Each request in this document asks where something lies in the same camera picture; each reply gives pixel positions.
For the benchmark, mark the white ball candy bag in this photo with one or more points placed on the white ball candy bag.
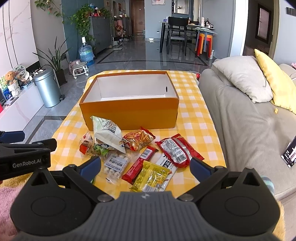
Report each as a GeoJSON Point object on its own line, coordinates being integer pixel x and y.
{"type": "Point", "coordinates": [115, 165]}

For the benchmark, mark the green raisin bag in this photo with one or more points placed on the green raisin bag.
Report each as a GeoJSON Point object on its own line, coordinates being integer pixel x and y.
{"type": "Point", "coordinates": [97, 150]}

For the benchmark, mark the potted long leaf plant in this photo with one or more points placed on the potted long leaf plant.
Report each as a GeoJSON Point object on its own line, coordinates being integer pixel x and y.
{"type": "Point", "coordinates": [54, 60]}

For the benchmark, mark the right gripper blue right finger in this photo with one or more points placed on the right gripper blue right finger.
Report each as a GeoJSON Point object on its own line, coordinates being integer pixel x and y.
{"type": "Point", "coordinates": [209, 178]}

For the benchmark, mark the white cushion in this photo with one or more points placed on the white cushion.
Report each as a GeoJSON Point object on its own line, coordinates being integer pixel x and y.
{"type": "Point", "coordinates": [245, 74]}

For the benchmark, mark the pink fluffy blanket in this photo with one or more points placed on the pink fluffy blanket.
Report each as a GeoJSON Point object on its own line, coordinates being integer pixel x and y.
{"type": "Point", "coordinates": [8, 195]}

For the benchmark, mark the white gluten snack packet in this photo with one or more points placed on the white gluten snack packet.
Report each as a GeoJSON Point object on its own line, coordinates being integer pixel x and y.
{"type": "Point", "coordinates": [165, 162]}

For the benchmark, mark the black booklet on sofa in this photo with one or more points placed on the black booklet on sofa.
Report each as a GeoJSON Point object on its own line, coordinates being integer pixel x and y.
{"type": "Point", "coordinates": [289, 155]}

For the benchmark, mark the red white snack packet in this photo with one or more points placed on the red white snack packet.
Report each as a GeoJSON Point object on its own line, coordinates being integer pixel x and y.
{"type": "Point", "coordinates": [178, 150]}

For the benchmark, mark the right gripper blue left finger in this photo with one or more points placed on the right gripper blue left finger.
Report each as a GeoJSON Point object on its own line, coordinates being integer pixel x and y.
{"type": "Point", "coordinates": [80, 178]}

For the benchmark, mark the yellow snack packet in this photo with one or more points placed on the yellow snack packet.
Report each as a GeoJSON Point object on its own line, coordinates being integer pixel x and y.
{"type": "Point", "coordinates": [150, 178]}

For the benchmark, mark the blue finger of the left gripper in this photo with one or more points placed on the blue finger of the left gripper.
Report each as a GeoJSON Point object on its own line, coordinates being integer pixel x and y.
{"type": "Point", "coordinates": [50, 144]}
{"type": "Point", "coordinates": [11, 137]}

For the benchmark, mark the black dining chair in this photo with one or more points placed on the black dining chair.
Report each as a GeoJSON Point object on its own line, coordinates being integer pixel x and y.
{"type": "Point", "coordinates": [177, 31]}

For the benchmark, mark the plush toy on console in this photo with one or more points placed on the plush toy on console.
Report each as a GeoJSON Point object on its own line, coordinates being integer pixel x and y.
{"type": "Point", "coordinates": [10, 78]}

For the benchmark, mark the blue water jug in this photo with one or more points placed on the blue water jug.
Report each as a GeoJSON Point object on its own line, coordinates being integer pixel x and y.
{"type": "Point", "coordinates": [86, 53]}

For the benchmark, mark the grey sofa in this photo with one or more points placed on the grey sofa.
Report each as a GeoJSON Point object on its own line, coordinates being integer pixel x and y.
{"type": "Point", "coordinates": [252, 135]}

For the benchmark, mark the white tv console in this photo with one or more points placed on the white tv console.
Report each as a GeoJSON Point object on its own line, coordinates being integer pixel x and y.
{"type": "Point", "coordinates": [16, 116]}

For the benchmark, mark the yellow cushion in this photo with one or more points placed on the yellow cushion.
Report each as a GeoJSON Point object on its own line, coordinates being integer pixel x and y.
{"type": "Point", "coordinates": [282, 86]}

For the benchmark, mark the orange cardboard box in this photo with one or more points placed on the orange cardboard box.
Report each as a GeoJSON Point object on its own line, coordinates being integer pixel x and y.
{"type": "Point", "coordinates": [132, 100]}

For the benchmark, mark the orange stick snack bag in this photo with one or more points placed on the orange stick snack bag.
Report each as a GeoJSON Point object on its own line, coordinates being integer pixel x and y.
{"type": "Point", "coordinates": [138, 139]}

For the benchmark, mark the white green snack bag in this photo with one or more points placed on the white green snack bag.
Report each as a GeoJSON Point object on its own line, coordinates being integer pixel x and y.
{"type": "Point", "coordinates": [107, 134]}

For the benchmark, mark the trailing green plant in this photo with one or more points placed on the trailing green plant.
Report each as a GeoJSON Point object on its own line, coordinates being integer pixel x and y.
{"type": "Point", "coordinates": [81, 20]}

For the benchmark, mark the white rolling stool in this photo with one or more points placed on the white rolling stool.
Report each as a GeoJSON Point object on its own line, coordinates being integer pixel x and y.
{"type": "Point", "coordinates": [77, 68]}

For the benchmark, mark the dark grey cabinet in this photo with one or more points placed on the dark grey cabinet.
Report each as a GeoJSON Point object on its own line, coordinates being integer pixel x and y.
{"type": "Point", "coordinates": [101, 31]}

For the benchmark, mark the brown wooden door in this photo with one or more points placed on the brown wooden door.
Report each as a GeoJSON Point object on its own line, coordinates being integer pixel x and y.
{"type": "Point", "coordinates": [137, 13]}

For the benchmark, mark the red bar wrapper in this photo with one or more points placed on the red bar wrapper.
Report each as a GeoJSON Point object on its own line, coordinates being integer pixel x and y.
{"type": "Point", "coordinates": [131, 175]}

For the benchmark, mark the silver trash can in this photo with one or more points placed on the silver trash can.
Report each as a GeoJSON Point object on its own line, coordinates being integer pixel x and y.
{"type": "Point", "coordinates": [48, 87]}

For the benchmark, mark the orange red stacked stools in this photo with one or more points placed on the orange red stacked stools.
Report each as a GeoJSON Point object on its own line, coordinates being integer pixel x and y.
{"type": "Point", "coordinates": [204, 44]}

